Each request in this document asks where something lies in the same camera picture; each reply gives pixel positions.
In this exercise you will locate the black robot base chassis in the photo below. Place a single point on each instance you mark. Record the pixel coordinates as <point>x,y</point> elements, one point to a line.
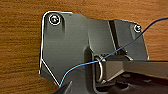
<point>66,43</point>

